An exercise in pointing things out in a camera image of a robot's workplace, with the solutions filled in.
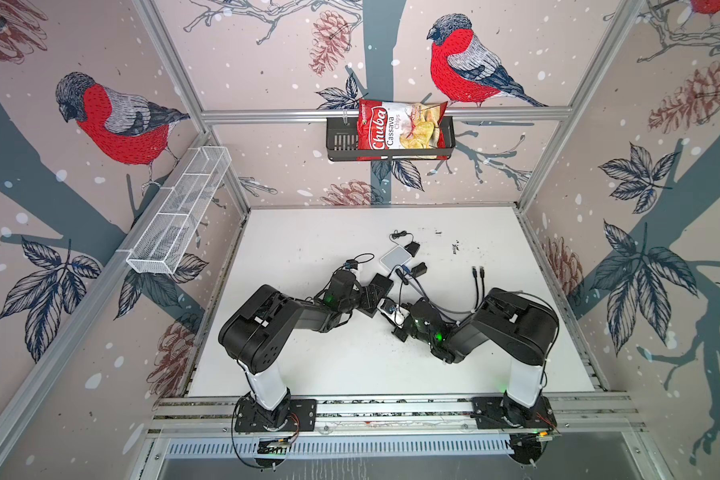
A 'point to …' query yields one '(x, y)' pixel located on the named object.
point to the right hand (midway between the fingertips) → (383, 315)
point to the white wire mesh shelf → (161, 237)
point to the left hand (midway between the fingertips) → (377, 291)
